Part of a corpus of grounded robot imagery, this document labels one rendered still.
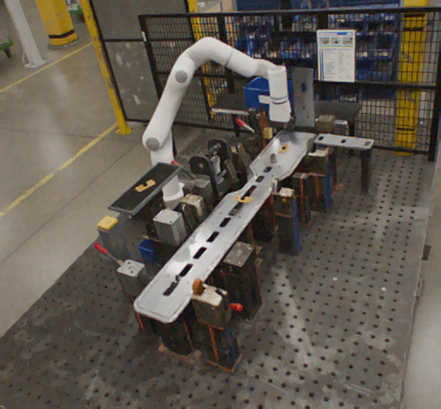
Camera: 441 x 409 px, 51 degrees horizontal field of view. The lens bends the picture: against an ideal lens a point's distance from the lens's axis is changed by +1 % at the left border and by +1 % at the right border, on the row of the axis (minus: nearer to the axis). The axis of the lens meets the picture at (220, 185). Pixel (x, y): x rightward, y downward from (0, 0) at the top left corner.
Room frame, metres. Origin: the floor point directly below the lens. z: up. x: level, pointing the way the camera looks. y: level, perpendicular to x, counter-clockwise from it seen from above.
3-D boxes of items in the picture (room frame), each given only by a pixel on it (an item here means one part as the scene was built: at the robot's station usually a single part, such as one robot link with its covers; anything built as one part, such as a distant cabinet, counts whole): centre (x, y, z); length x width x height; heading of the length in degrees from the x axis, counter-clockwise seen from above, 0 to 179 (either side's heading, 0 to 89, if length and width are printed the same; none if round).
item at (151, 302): (1.67, -0.08, 1.00); 1.38 x 0.22 x 0.02; 144
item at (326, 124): (2.22, -0.63, 0.88); 0.08 x 0.08 x 0.36; 54
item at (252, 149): (2.17, -0.23, 0.88); 0.07 x 0.06 x 0.35; 54
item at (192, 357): (1.18, 0.28, 0.84); 0.18 x 0.06 x 0.29; 54
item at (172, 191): (2.18, 0.28, 0.89); 0.19 x 0.19 x 0.18
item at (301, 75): (2.28, -0.53, 1.17); 0.12 x 0.01 x 0.34; 54
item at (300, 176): (1.82, -0.39, 0.84); 0.11 x 0.08 x 0.29; 54
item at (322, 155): (1.91, -0.50, 0.87); 0.12 x 0.09 x 0.35; 54
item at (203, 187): (1.78, 0.09, 0.89); 0.13 x 0.11 x 0.38; 54
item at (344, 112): (2.54, -0.45, 1.02); 0.90 x 0.22 x 0.03; 54
